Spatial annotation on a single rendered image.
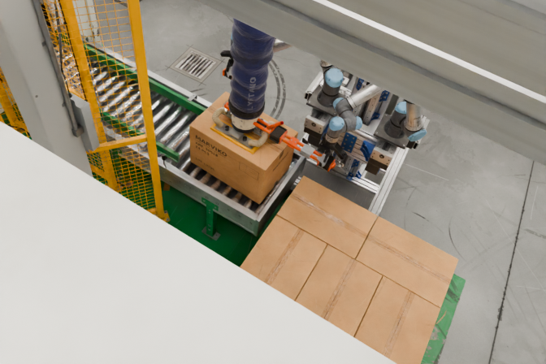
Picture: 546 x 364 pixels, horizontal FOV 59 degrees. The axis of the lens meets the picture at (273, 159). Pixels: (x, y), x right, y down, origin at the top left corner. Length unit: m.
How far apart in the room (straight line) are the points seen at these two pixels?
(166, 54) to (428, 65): 4.81
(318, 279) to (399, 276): 0.53
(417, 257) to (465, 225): 1.09
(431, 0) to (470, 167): 4.49
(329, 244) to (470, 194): 1.77
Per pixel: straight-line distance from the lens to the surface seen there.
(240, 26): 2.49
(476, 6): 0.33
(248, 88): 2.77
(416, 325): 3.20
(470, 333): 3.97
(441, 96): 0.38
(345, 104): 2.79
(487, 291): 4.19
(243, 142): 3.07
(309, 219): 3.31
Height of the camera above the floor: 3.35
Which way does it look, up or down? 52 degrees down
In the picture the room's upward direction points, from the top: 11 degrees clockwise
